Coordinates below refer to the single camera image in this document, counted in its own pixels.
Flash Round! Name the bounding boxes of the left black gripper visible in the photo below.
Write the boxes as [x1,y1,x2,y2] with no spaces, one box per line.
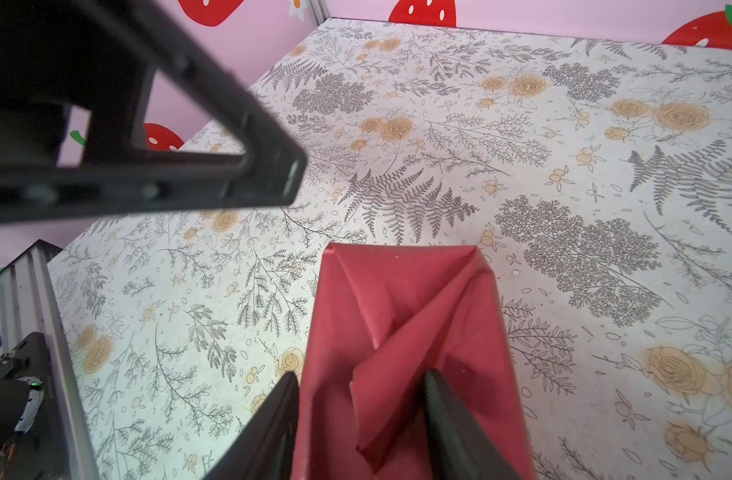
[0,1,308,223]

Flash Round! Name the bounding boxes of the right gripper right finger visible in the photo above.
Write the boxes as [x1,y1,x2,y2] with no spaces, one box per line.
[423,370,520,480]

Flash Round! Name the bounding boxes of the dark red wrapping paper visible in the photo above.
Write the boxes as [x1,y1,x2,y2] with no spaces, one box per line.
[292,243,535,479]

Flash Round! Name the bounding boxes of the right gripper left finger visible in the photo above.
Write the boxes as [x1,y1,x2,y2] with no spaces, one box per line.
[205,371,299,480]

